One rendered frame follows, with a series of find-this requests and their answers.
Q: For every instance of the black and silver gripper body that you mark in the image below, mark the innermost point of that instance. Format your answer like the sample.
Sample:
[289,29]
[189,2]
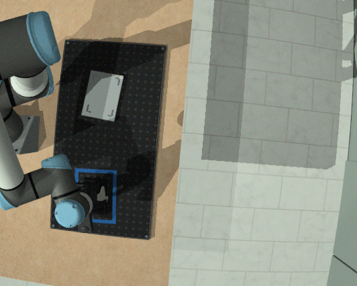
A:
[91,189]

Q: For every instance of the blue tape outline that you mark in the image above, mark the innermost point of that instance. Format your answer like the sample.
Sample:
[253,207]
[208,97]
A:
[113,221]

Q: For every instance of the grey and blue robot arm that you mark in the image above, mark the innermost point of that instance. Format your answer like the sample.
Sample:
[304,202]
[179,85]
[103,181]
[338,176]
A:
[27,46]

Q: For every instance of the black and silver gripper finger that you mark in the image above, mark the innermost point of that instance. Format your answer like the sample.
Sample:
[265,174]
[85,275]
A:
[102,198]

